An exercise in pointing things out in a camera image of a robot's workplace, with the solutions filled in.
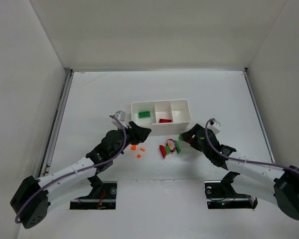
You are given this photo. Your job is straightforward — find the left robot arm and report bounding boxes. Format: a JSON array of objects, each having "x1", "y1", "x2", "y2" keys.
[{"x1": 10, "y1": 121, "x2": 151, "y2": 229}]

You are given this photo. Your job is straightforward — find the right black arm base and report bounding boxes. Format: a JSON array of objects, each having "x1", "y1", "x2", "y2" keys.
[{"x1": 204, "y1": 172, "x2": 258, "y2": 210}]

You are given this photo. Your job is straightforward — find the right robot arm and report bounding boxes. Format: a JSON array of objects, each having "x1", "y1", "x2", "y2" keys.
[{"x1": 179, "y1": 124, "x2": 299, "y2": 221}]

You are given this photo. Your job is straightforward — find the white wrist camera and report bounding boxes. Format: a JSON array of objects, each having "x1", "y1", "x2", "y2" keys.
[
  {"x1": 208, "y1": 120, "x2": 221, "y2": 135},
  {"x1": 114, "y1": 111, "x2": 126, "y2": 124}
]

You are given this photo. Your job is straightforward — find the green lego brick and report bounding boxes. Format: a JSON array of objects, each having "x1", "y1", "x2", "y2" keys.
[{"x1": 138, "y1": 111, "x2": 150, "y2": 119}]

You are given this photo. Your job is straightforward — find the white three-compartment container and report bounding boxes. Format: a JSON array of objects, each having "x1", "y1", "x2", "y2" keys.
[{"x1": 131, "y1": 100, "x2": 191, "y2": 135}]

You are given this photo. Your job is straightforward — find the red lego brick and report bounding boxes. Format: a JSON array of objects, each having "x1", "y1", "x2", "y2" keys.
[{"x1": 159, "y1": 119, "x2": 172, "y2": 123}]

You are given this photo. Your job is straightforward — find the green flower lego stack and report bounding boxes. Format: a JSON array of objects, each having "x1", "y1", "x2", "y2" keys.
[{"x1": 159, "y1": 138, "x2": 181, "y2": 159}]

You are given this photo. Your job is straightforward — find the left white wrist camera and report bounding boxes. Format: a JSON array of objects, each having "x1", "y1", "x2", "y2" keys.
[{"x1": 114, "y1": 111, "x2": 126, "y2": 124}]

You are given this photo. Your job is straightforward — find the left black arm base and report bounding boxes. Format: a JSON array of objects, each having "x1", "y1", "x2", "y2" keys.
[{"x1": 70, "y1": 175, "x2": 118, "y2": 210}]

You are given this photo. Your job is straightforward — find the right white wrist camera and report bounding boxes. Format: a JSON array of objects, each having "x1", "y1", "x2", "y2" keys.
[{"x1": 208, "y1": 120, "x2": 221, "y2": 135}]

